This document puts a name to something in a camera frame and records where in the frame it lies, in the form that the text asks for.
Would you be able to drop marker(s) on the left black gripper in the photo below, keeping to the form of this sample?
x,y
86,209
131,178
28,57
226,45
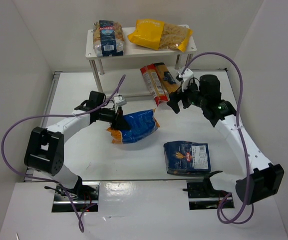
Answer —
x,y
119,118

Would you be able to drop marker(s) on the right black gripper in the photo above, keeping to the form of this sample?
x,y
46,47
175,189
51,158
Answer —
x,y
185,95

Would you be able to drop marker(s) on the orange blue orecchiette bag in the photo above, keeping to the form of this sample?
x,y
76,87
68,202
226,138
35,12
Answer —
x,y
142,124

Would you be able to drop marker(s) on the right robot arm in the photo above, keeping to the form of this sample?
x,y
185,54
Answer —
x,y
263,178

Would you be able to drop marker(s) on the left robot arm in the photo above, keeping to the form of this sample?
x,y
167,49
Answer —
x,y
45,150

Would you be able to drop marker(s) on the dark blue pasta box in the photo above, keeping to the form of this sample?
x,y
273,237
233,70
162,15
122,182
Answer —
x,y
187,158

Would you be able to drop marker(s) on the yellow fusilli pasta bag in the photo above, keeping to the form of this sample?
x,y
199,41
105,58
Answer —
x,y
157,35

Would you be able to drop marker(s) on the white two-tier shelf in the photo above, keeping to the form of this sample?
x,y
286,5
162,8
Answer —
x,y
107,71

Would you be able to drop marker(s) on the blue clear pasta bag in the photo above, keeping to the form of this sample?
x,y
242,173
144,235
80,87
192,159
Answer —
x,y
108,38

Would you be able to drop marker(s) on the yellow blue spaghetti pack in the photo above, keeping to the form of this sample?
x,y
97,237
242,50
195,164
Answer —
x,y
169,84

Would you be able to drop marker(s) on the red spaghetti pack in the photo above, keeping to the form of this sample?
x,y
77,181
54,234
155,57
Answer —
x,y
153,84

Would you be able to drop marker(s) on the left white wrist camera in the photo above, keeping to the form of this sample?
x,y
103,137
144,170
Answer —
x,y
119,101

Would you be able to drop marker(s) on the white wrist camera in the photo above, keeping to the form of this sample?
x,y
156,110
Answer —
x,y
183,77
119,101

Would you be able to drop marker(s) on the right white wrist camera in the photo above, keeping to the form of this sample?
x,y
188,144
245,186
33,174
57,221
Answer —
x,y
183,77

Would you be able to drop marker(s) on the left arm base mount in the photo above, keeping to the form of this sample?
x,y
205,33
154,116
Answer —
x,y
86,201

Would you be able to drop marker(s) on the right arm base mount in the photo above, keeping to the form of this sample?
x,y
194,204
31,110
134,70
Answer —
x,y
202,195

